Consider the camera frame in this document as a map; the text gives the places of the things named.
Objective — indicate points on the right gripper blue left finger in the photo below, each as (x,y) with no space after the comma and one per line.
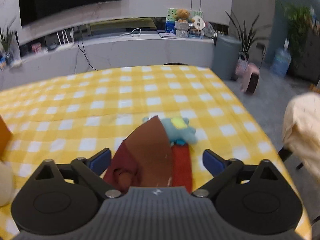
(89,172)

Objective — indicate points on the white marble tv console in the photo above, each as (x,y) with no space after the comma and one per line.
(109,52)

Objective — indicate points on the pink small heater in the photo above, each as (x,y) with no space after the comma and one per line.
(249,74)

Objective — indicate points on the tall leafy floor plant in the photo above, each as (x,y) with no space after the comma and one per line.
(246,36)

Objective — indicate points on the cream cushioned chair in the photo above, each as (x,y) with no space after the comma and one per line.
(300,133)

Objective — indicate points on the orange-rimmed white storage box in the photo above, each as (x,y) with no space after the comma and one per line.
(5,136)

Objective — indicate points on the grey trash bin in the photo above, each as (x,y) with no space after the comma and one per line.
(226,55)

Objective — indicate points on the white wifi router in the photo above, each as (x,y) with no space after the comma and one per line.
(65,39)

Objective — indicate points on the green plant in glass vase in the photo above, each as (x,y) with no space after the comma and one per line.
(7,36)

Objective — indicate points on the yellow checked tablecloth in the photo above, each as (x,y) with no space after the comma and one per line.
(79,115)

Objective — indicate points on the green bushy potted plant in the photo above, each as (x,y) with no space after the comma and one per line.
(299,22)

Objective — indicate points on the brown teddy bear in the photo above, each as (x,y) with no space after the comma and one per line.
(182,15)

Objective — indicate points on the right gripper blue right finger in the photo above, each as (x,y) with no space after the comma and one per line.
(223,172)

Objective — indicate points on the blue water jug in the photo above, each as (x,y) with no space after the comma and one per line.
(282,60)

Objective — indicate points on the beige pink-lidded water bottle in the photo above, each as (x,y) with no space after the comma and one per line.
(6,184)

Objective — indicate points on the teal plush doll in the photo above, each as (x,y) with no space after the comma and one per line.
(174,130)

